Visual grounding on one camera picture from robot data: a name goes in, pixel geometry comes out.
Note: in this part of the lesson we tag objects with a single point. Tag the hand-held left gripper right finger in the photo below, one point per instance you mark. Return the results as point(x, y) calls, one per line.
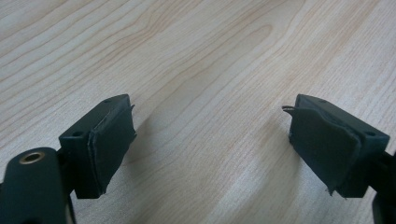
point(336, 146)

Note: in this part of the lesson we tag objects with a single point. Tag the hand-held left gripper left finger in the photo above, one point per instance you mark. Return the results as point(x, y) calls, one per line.
point(93, 149)

